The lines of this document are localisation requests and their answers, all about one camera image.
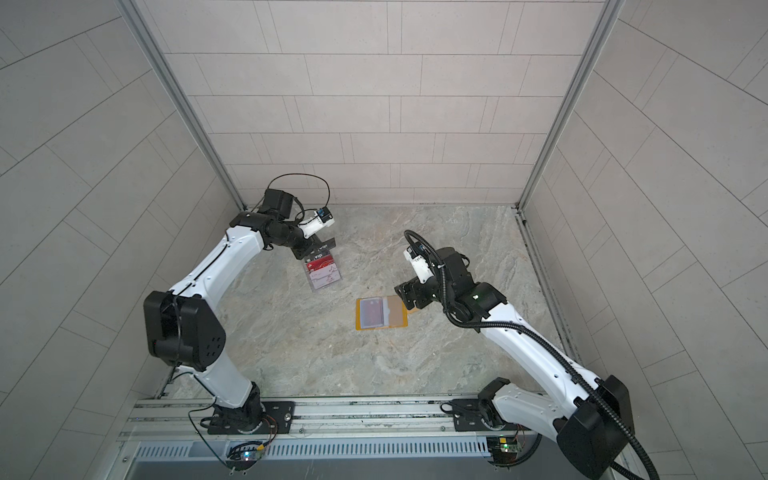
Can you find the right green circuit board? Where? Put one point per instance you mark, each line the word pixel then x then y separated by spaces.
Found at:
pixel 504 452

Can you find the aluminium mounting rail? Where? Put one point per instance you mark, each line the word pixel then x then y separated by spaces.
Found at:
pixel 356 416

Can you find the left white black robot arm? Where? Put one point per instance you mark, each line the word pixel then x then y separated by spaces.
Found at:
pixel 181 325

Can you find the yellow leather card holder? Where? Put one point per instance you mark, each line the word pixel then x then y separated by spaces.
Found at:
pixel 376 313

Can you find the white pink card in box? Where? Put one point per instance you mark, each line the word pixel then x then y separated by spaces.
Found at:
pixel 323 278

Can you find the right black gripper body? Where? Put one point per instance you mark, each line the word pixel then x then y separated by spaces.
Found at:
pixel 427 293

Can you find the red card in box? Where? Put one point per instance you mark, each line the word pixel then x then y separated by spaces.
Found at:
pixel 320 264

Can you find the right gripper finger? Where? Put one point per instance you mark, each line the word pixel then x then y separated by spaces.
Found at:
pixel 408 300
pixel 404 288

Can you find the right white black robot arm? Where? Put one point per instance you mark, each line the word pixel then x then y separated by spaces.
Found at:
pixel 589 417

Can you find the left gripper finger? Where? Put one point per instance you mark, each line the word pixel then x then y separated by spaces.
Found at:
pixel 313 255
pixel 327 245

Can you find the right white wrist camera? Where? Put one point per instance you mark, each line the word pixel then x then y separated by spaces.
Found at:
pixel 419 264

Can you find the black VIP card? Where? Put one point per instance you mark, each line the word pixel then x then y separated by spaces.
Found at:
pixel 323 254

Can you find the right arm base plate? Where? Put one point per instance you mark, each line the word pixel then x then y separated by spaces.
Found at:
pixel 473 415

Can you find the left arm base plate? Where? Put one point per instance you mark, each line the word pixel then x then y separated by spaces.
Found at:
pixel 270 417

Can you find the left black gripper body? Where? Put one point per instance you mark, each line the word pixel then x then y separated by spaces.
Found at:
pixel 294 239

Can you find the white vent grille strip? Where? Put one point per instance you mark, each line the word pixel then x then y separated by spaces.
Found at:
pixel 327 448

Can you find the clear acrylic card box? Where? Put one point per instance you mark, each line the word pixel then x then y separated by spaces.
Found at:
pixel 321 270

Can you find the left green circuit board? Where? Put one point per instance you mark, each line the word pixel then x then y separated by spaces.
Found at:
pixel 243 456

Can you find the green circuit board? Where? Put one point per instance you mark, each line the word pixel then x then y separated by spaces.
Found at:
pixel 504 452
pixel 243 456

